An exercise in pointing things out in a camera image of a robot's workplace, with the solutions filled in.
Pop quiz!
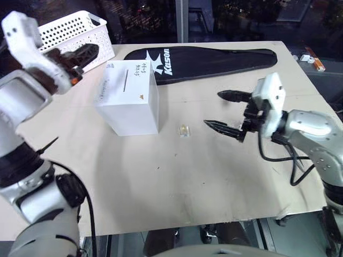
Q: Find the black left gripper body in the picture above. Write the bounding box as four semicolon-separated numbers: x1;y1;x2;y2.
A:
44;48;84;87

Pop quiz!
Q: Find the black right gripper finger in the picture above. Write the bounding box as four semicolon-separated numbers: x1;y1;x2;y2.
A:
217;90;252;103
203;119;247;143

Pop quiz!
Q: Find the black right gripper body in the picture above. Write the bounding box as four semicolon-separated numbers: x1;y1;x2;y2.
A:
240;96;266;135

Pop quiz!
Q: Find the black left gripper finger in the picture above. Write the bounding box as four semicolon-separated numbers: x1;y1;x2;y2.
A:
70;43;99;58
76;52;99;71

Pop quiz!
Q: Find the white box with slot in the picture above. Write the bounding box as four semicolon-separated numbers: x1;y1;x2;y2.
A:
94;59;160;137

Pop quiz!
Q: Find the white perforated plastic basket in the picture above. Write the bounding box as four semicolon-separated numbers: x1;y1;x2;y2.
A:
34;10;116;73

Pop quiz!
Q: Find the gold coin in clear case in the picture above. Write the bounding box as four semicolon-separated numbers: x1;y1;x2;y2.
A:
177;123;191;138

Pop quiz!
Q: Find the black Kason racket bag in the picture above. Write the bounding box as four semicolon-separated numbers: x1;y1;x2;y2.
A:
123;46;278;86

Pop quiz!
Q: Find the orange and white carton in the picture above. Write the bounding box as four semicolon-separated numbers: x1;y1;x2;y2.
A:
304;46;326;73

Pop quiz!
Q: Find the grey robot torso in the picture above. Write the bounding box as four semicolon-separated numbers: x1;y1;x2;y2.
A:
151;243;271;257

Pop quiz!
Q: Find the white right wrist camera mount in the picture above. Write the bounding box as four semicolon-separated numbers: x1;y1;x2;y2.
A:
252;72;287;139

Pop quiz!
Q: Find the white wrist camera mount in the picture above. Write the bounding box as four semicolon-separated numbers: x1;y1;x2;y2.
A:
252;72;287;139
1;11;84;95

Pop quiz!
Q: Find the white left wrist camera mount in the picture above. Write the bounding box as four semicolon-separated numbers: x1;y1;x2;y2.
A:
1;11;84;95

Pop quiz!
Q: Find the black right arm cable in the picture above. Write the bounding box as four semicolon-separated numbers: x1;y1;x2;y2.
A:
258;130;317;187

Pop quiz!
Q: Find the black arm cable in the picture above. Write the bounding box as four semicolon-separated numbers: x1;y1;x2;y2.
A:
49;160;98;257
258;130;317;187

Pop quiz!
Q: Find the grey window frame post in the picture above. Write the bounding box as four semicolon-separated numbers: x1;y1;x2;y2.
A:
176;0;190;43

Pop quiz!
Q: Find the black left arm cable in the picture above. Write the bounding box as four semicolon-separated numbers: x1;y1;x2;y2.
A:
49;160;98;257

